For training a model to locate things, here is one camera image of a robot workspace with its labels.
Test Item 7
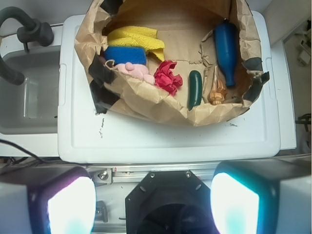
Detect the pink plush pig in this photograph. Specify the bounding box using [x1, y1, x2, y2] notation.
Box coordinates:
[115, 62, 156, 85]

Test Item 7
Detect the red crumpled paper flower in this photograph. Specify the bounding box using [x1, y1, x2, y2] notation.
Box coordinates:
[154, 60, 183, 96]

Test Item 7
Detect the black octagonal mount plate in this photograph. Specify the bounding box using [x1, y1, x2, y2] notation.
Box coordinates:
[125, 171, 218, 234]

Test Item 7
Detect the brown paper bag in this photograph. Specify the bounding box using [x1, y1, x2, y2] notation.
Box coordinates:
[75, 0, 269, 126]

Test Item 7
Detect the yellow microfiber cloth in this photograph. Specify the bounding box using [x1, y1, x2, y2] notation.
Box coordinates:
[107, 26, 165, 61]

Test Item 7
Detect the blue sponge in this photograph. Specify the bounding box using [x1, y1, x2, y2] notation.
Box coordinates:
[104, 46, 147, 65]

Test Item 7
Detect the blue plastic bottle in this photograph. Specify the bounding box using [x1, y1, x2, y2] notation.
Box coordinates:
[214, 20, 237, 87]

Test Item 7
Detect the white toy sink basin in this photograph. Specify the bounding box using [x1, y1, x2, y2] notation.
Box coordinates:
[0, 26, 62, 157]

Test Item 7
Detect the black cable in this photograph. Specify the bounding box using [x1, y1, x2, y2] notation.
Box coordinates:
[0, 138, 59, 169]

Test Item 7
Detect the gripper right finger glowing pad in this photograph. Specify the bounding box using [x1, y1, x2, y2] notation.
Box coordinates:
[210, 159, 312, 234]

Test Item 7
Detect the aluminium extrusion rail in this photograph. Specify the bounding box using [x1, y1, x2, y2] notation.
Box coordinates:
[87, 164, 216, 183]

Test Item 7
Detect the white plastic bin lid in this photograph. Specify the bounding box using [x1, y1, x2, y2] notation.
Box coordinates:
[58, 12, 281, 164]

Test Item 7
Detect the metal corner bracket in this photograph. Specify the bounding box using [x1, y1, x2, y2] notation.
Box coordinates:
[94, 169, 113, 185]

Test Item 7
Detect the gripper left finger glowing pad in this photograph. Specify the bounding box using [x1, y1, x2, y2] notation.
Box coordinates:
[0, 166, 97, 234]

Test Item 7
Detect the green plastic pickle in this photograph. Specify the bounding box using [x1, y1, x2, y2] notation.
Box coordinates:
[188, 70, 203, 111]

